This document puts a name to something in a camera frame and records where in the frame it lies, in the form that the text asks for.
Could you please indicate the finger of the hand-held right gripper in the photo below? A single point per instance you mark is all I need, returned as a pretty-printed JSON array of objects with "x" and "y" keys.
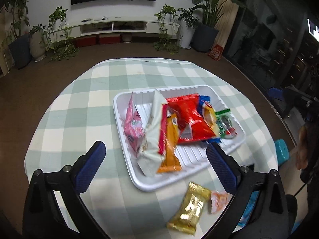
[
  {"x": 294, "y": 99},
  {"x": 275, "y": 94}
]

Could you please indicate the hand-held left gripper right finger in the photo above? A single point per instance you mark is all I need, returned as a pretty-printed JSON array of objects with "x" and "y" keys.
[{"x": 221, "y": 169}]

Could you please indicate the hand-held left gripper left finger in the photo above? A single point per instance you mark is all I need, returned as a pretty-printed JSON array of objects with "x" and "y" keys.
[{"x": 89, "y": 169}]

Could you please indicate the white plastic tray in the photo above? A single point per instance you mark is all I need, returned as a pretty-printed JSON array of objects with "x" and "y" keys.
[{"x": 194, "y": 156}]

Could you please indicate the small orange white packet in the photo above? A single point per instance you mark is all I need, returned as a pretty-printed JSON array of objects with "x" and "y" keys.
[{"x": 219, "y": 200}]

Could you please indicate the green seed packet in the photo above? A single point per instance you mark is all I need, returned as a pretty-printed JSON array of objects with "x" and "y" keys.
[{"x": 224, "y": 124}]

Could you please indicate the gold snack packet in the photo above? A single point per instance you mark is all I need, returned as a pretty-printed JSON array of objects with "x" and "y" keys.
[{"x": 189, "y": 209}]

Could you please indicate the blue yellow snack bar packet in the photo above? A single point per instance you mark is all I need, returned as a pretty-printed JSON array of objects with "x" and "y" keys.
[{"x": 208, "y": 114}]

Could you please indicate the orange snack packet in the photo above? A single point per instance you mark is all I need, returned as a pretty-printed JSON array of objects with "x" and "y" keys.
[{"x": 170, "y": 144}]

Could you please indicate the large red snack bag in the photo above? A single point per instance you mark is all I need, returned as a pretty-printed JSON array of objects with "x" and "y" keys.
[{"x": 194, "y": 119}]

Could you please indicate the pink snack packet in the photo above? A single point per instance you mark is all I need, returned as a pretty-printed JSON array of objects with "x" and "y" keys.
[{"x": 133, "y": 127}]

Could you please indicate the white snack packet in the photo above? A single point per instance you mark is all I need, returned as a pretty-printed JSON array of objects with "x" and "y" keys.
[{"x": 152, "y": 142}]

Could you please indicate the small red snack packet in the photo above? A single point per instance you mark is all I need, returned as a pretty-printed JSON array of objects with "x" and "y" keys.
[{"x": 163, "y": 129}]

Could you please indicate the person's right hand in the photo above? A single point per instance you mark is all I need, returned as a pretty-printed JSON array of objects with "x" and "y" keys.
[{"x": 302, "y": 151}]

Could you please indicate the teal plastic stool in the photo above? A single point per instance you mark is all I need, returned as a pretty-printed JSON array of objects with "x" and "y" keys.
[{"x": 281, "y": 151}]

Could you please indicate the glass sliding door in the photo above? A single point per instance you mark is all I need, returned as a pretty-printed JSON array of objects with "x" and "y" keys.
[{"x": 261, "y": 42}]

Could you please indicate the green white checkered tablecloth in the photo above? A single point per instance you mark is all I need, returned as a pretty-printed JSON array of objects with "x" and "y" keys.
[{"x": 87, "y": 109}]

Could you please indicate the red paper bag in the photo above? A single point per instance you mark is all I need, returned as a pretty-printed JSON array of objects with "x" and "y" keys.
[{"x": 216, "y": 52}]

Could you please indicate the large leafed plant dark pot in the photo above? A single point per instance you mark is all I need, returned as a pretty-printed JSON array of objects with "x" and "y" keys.
[{"x": 205, "y": 38}]

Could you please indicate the beige curtain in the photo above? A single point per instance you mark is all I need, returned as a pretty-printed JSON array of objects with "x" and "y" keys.
[{"x": 229, "y": 17}]

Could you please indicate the bushy plant white pot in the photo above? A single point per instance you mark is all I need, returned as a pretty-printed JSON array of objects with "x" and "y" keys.
[{"x": 185, "y": 34}]

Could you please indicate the trailing pothos plant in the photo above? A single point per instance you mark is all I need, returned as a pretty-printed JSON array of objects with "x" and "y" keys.
[{"x": 62, "y": 47}]

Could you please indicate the red storage box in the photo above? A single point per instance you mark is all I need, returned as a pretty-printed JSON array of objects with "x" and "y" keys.
[
  {"x": 86, "y": 41},
  {"x": 109, "y": 39}
]

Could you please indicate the small plant ribbed white pot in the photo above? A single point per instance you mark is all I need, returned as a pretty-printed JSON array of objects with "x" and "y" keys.
[{"x": 38, "y": 47}]

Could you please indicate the tall tree plant dark pot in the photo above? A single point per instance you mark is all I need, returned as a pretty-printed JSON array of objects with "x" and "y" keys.
[{"x": 21, "y": 52}]

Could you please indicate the pothos plant on stand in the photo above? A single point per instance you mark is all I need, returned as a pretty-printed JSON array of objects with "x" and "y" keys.
[{"x": 165, "y": 10}]

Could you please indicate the white television console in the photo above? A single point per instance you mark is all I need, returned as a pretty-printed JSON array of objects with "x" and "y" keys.
[{"x": 154, "y": 26}]

